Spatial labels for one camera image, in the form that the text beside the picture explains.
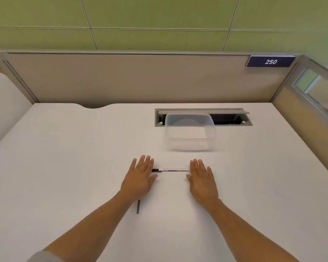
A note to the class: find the beige desk partition panel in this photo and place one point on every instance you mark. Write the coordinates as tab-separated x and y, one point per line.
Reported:
139	79

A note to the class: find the beige side partition with window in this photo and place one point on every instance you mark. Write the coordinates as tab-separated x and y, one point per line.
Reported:
295	114

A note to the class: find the navy desk number sign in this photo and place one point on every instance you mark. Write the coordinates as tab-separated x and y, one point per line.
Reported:
270	61

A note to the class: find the clear plastic container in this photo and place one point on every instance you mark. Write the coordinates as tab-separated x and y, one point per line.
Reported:
190	139

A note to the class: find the person's left hand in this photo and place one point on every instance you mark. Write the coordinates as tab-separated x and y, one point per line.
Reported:
138	180

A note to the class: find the person's right hand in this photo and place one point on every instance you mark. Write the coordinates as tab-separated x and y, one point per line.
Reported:
202	185

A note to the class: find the dark thin refill stick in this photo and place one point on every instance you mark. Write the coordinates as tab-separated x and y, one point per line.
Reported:
138	208

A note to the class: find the person's left forearm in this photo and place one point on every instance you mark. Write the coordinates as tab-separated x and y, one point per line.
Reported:
93	231

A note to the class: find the person's right forearm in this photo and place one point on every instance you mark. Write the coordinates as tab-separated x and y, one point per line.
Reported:
243	237

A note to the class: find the white marker with black cap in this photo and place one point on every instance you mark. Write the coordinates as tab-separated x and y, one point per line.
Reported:
175	169

